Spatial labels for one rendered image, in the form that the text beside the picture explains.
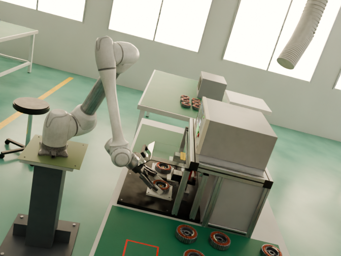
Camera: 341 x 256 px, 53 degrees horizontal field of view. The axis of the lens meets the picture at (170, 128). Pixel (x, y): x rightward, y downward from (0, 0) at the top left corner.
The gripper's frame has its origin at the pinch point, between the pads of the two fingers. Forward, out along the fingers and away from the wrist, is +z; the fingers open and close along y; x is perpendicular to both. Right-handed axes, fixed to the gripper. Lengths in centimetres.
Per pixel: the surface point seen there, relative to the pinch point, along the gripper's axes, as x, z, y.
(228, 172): -41.1, 11.6, -21.9
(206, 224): -11.1, 26.2, -22.0
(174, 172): -13.1, -0.6, -1.4
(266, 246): -28, 53, -31
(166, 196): -0.3, 5.0, -5.8
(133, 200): 9.6, -10.1, -16.0
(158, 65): 38, -18, 472
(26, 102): 90, -109, 135
